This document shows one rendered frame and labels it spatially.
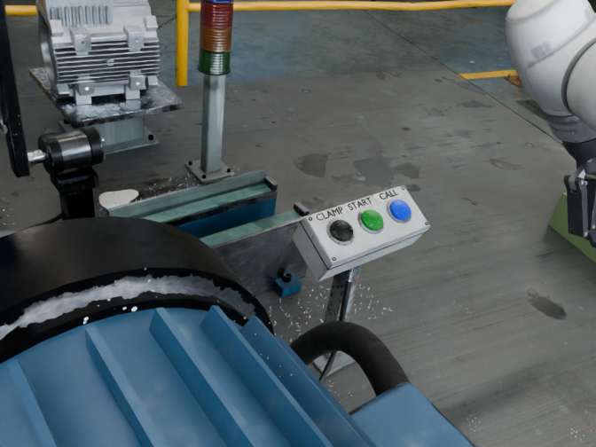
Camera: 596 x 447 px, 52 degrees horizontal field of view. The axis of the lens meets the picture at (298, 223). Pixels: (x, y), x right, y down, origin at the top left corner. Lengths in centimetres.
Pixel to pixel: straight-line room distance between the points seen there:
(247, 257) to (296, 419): 78
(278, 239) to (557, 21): 50
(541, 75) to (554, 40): 4
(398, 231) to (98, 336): 63
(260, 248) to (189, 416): 79
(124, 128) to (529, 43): 90
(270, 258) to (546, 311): 50
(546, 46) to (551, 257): 62
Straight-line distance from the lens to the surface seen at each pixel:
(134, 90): 136
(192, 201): 104
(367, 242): 77
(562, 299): 123
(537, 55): 80
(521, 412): 100
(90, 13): 129
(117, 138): 142
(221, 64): 121
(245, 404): 20
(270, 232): 96
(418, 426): 25
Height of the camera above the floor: 151
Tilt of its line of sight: 36 degrees down
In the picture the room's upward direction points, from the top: 9 degrees clockwise
